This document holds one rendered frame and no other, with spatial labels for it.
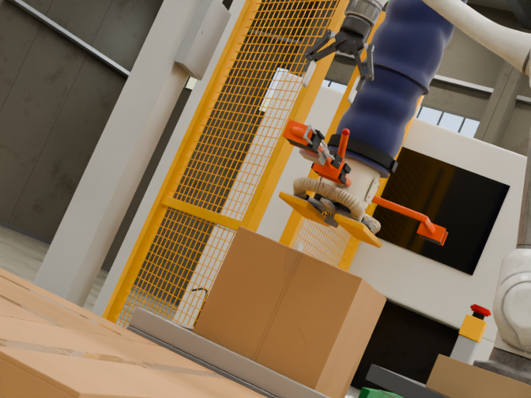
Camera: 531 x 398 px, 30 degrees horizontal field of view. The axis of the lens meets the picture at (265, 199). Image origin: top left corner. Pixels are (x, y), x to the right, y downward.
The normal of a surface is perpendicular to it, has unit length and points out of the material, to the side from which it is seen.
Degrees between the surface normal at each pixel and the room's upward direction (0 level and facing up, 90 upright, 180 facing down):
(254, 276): 90
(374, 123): 76
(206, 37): 90
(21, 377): 90
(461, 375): 90
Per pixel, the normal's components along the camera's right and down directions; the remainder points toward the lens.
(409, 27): -0.12, -0.42
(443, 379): -0.50, -0.29
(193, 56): 0.87, 0.36
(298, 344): -0.23, -0.19
